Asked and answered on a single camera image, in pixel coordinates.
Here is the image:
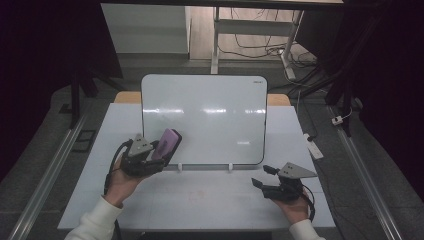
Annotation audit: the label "person's left hand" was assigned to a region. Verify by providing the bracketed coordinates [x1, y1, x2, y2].
[103, 165, 153, 209]

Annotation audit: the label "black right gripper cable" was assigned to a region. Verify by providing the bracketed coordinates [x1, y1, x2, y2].
[300, 184, 317, 223]

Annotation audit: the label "aluminium rail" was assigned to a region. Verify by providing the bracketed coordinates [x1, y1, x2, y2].
[327, 105, 403, 240]
[7, 112, 89, 240]

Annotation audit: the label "white whiteboard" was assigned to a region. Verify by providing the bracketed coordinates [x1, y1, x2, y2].
[141, 73, 269, 167]

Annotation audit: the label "purple whiteboard eraser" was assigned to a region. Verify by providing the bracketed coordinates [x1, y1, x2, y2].
[151, 128, 183, 165]

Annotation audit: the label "person's right hand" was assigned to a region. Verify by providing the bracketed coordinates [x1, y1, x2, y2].
[271, 190, 311, 225]

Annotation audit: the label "black tripod stand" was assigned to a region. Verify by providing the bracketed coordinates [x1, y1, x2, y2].
[289, 56, 356, 138]

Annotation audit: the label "white desk frame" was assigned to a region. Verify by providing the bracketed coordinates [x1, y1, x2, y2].
[210, 6, 305, 81]

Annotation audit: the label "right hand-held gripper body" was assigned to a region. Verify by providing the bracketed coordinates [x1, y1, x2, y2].
[261, 161, 319, 203]

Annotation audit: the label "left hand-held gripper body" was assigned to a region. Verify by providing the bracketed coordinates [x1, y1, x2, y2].
[119, 133, 167, 178]

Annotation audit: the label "black floor bracket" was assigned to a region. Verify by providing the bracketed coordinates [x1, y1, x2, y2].
[72, 129, 97, 154]

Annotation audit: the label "tangled black floor cables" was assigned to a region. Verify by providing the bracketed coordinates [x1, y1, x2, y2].
[218, 8, 318, 69]

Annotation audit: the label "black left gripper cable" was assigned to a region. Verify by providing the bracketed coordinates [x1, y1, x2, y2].
[103, 138, 134, 240]

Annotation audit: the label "dark curtain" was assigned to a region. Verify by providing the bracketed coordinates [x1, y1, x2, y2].
[0, 0, 124, 183]
[295, 0, 424, 203]

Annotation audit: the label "black metal stand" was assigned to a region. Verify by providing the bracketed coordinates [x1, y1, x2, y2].
[67, 64, 125, 130]

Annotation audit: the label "white power strip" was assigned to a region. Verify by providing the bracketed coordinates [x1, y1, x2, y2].
[302, 132, 325, 161]

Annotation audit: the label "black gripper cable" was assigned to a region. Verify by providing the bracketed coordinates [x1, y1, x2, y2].
[300, 184, 317, 223]
[103, 138, 134, 240]

